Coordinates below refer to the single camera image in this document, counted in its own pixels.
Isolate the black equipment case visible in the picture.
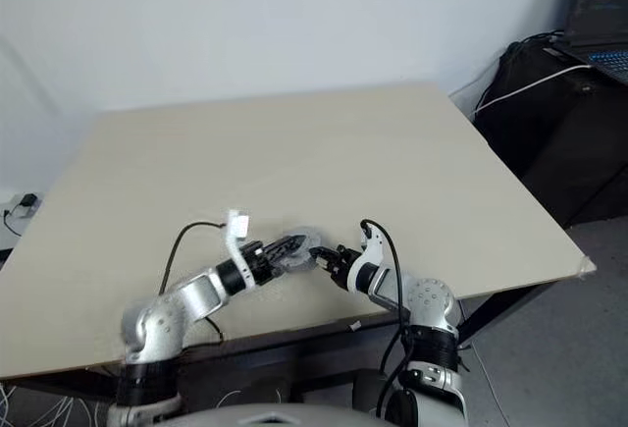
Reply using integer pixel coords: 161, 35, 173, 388
450, 31, 628, 230

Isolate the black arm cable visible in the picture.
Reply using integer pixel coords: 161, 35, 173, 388
159, 220, 232, 345
359, 219, 411, 418

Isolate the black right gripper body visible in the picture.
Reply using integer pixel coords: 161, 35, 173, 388
325, 244, 363, 291

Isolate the small grey object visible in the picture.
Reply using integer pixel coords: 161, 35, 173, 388
280, 226, 325, 272

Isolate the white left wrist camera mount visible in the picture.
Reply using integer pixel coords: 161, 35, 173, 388
223, 208, 257, 289

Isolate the black adapter cable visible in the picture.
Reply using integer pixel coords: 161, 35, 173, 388
1, 206, 24, 238

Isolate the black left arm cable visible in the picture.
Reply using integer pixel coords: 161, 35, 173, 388
159, 220, 232, 345

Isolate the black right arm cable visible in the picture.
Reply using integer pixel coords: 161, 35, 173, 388
359, 219, 411, 418

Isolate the white power strip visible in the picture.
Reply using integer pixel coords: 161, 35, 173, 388
8, 192, 45, 221

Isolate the black laptop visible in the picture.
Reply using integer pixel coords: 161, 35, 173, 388
552, 0, 628, 80

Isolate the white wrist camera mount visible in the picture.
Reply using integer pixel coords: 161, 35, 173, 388
223, 208, 257, 289
345, 220, 387, 292

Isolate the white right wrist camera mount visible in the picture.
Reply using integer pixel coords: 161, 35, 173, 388
345, 220, 387, 292

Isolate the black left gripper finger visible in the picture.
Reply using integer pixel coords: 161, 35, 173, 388
268, 232, 309, 252
271, 245, 305, 264

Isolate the thin white cable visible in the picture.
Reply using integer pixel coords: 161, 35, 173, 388
0, 381, 31, 427
459, 343, 511, 427
28, 383, 119, 427

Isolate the grey rounded robot shell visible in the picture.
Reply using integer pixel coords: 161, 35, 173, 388
182, 389, 375, 427

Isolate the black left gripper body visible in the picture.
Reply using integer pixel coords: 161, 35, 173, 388
239, 239, 287, 287

